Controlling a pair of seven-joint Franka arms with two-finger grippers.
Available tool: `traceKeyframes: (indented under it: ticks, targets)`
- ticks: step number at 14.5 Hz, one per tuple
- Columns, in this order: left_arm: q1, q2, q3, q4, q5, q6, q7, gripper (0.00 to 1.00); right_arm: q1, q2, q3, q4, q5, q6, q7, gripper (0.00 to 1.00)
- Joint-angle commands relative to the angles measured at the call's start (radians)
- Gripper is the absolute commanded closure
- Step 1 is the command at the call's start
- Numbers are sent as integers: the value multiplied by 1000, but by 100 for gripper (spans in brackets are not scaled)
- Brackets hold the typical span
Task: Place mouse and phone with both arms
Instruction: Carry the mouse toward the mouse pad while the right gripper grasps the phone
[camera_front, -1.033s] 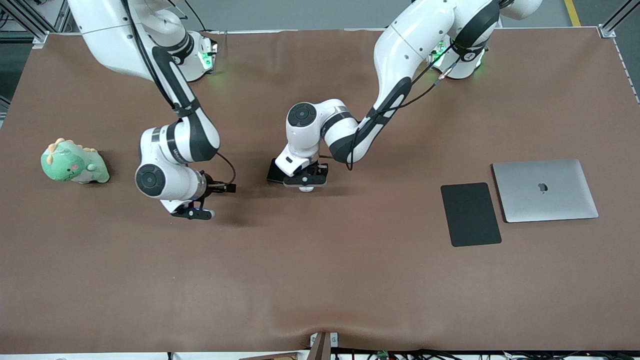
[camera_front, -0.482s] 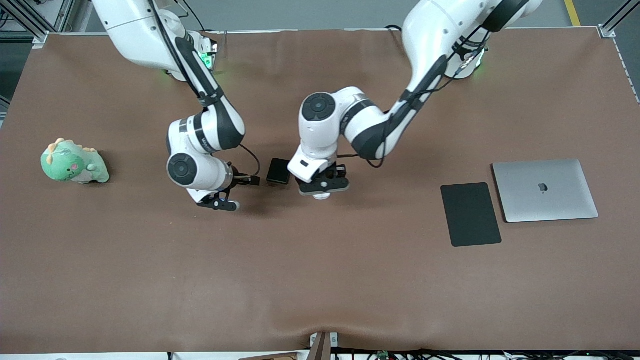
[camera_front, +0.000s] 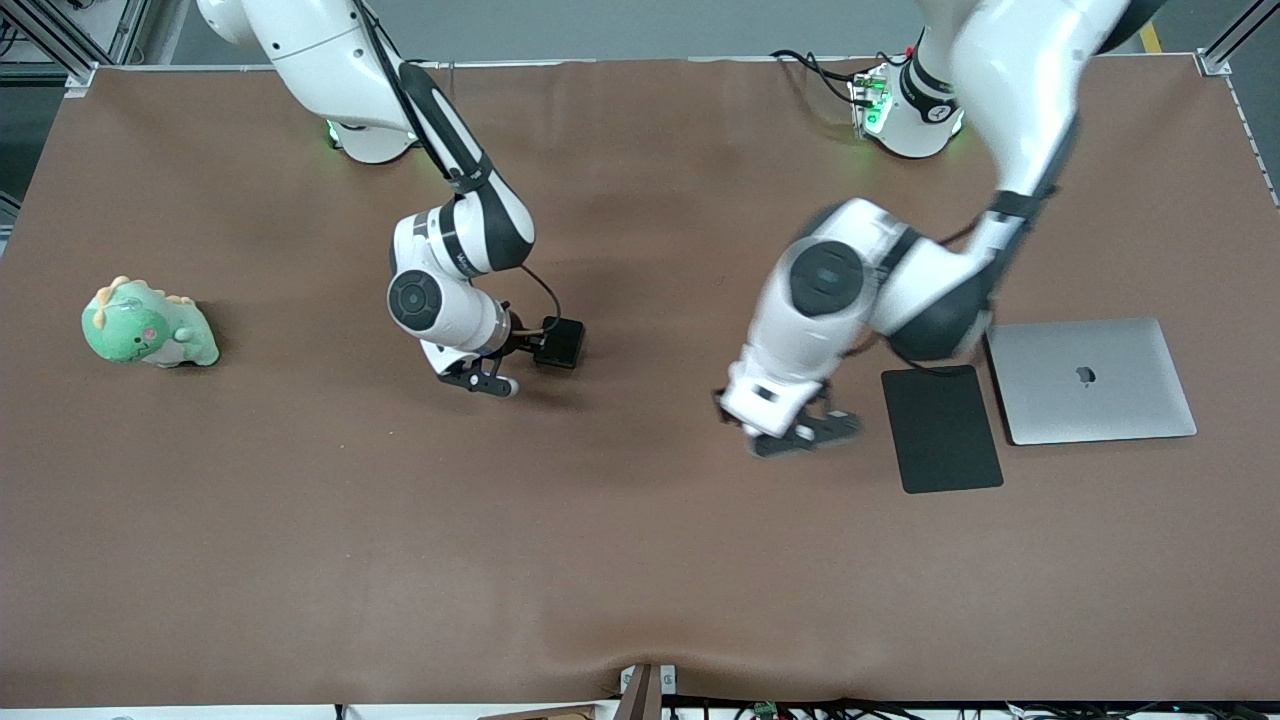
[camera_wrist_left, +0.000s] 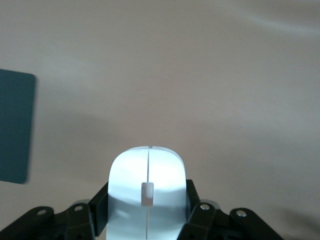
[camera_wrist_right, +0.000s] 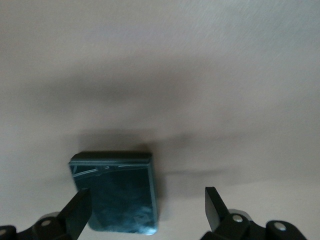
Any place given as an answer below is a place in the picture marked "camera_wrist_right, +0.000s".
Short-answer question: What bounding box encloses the black phone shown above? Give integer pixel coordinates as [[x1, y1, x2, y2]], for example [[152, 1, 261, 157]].
[[68, 151, 160, 237]]

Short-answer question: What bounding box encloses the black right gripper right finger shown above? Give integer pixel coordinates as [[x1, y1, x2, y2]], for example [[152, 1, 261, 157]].
[[201, 186, 307, 240]]

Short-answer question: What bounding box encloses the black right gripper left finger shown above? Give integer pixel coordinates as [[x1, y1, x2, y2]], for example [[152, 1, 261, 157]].
[[0, 187, 93, 240]]

